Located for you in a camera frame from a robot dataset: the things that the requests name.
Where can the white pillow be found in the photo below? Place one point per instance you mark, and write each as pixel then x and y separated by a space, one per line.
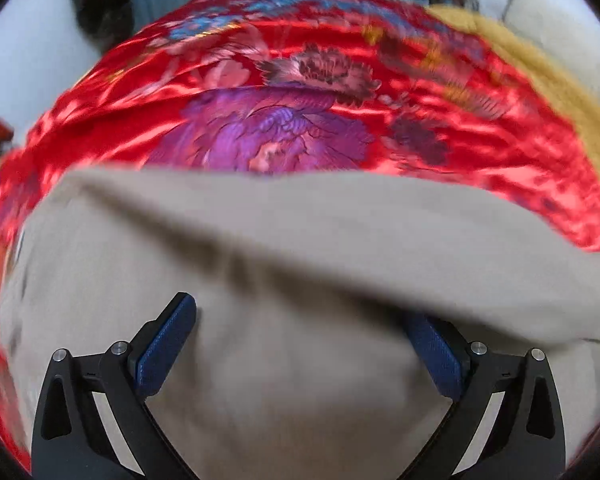
pixel 555 30

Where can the yellow fuzzy blanket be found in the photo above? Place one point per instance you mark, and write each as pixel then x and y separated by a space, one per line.
pixel 555 85

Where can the beige pants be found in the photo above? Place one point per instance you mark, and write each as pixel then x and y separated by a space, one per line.
pixel 280 260

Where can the red floral satin blanket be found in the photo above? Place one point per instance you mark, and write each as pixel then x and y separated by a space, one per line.
pixel 330 85

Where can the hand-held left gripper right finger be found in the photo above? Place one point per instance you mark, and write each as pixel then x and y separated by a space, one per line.
pixel 437 360

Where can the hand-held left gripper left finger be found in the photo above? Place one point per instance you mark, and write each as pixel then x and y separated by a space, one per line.
pixel 162 350

